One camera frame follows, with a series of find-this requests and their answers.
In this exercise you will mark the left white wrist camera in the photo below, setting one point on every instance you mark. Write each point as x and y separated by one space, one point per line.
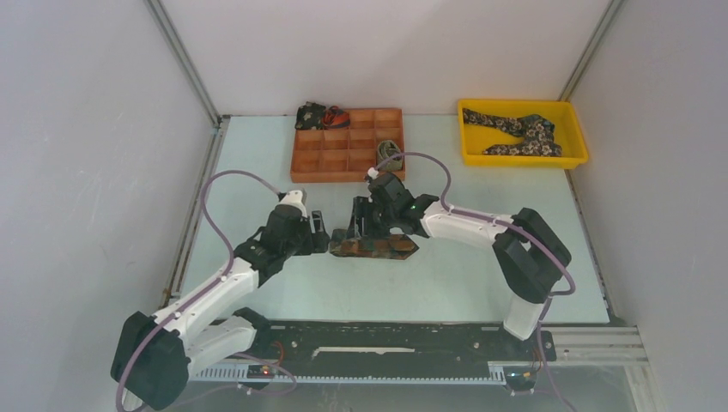
295 198

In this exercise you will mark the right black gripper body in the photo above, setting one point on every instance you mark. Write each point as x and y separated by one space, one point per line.
382 219

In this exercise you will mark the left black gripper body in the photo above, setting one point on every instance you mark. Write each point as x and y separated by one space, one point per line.
300 245

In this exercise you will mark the rolled red black tie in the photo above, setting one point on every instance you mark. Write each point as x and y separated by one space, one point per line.
335 118

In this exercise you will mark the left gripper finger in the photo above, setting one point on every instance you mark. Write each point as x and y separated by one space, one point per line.
317 244
318 225

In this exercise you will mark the orange compartment tray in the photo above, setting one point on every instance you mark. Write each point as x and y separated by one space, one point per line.
345 155

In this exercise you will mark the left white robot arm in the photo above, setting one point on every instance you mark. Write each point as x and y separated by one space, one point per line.
158 353

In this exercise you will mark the rolled black floral tie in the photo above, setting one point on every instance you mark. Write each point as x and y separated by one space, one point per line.
310 116

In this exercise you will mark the yellow plastic bin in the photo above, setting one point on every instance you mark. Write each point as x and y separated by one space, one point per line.
475 139

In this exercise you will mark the green orange patterned tie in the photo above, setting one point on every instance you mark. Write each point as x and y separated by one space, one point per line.
345 244

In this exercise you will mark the rolled olive green tie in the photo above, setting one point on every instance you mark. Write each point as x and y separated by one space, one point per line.
386 152

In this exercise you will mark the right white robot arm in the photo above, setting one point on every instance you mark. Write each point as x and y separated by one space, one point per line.
531 256

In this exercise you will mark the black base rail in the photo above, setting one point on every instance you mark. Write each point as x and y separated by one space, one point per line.
351 352

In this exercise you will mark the dark floral tie in bin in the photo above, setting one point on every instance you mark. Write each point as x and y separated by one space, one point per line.
536 134

